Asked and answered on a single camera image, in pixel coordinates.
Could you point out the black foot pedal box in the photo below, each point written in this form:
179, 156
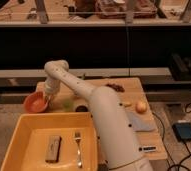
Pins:
182, 131

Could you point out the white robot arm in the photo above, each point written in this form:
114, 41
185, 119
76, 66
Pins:
117, 136

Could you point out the green vegetable piece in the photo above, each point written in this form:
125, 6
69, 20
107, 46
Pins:
67, 105

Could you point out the silver metal fork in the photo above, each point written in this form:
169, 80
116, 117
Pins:
77, 138

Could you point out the yellow plastic tray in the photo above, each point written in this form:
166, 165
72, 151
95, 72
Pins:
28, 145

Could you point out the light wooden table board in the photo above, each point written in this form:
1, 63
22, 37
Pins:
133, 93

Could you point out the small dark round cup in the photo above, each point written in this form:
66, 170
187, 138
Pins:
81, 108

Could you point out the yellow onion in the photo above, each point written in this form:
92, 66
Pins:
141, 107

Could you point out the brown rectangular sponge block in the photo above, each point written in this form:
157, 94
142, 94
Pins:
53, 148

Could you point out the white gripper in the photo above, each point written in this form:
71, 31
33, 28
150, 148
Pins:
51, 86

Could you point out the grey cloth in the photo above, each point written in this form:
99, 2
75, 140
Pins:
138, 124

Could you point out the orange plastic bowl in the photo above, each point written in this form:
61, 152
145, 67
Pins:
36, 102

